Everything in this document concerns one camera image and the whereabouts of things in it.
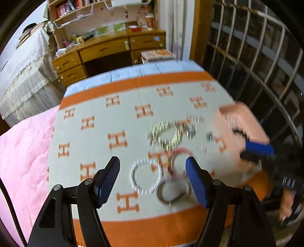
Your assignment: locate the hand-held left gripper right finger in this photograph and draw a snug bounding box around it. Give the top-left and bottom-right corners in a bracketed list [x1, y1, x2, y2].
[185, 156, 277, 247]

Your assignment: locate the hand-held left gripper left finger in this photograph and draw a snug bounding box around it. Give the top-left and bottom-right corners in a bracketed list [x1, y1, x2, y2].
[28, 156, 121, 247]

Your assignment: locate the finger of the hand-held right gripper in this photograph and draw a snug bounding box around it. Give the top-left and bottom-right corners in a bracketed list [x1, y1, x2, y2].
[231, 128, 250, 141]
[239, 141, 276, 167]

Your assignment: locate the pink jewelry box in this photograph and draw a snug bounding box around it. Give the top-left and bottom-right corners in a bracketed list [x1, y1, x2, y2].
[212, 101, 271, 183]

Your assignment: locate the large pearl bracelet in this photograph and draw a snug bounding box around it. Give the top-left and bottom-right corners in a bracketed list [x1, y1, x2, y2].
[129, 159, 164, 194]

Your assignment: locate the red string bracelet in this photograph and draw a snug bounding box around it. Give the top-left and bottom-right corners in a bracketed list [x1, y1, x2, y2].
[166, 147, 194, 178]

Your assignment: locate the wide silver bangle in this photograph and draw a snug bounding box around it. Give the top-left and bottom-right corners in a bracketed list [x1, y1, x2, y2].
[155, 177, 192, 206]

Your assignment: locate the silver charm bracelet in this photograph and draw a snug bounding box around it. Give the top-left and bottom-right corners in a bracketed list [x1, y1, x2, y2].
[183, 122, 199, 140]

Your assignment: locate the gold chain bracelet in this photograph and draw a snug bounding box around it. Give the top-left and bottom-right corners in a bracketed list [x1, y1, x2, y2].
[145, 120, 183, 149]

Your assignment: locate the person's right hand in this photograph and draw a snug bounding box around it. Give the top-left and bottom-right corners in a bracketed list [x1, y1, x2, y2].
[278, 190, 298, 223]

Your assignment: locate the cream orange printed blanket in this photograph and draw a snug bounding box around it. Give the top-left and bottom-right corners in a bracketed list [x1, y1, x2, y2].
[46, 71, 271, 247]

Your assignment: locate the pink quilt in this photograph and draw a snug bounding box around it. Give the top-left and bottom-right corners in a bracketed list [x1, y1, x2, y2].
[0, 106, 79, 247]

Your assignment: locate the white window grille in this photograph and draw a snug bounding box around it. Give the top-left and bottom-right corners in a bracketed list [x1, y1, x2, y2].
[204, 0, 304, 167]

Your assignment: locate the light blue bed sheet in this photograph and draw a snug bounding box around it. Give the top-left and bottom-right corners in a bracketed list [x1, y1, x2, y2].
[63, 60, 206, 97]

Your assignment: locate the white floral curtain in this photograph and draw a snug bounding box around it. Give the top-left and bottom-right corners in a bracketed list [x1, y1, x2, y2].
[158, 0, 195, 61]

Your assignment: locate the wooden desk with drawers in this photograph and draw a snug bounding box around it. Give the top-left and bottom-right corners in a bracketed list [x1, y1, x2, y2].
[51, 28, 167, 87]

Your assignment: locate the white lace cloth cover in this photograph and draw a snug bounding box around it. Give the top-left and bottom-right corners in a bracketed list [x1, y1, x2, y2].
[0, 22, 60, 126]

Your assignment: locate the wooden desk hutch shelf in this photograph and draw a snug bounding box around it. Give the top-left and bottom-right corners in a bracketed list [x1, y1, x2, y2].
[46, 0, 159, 48]

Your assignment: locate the curved metal bed rail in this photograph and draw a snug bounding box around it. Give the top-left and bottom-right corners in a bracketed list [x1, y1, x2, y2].
[205, 39, 301, 152]

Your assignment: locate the black cable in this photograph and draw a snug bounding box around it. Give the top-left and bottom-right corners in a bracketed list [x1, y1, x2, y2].
[0, 177, 27, 247]

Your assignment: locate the wooden door frame post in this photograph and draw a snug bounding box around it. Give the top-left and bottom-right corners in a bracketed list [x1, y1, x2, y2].
[189, 0, 214, 69]

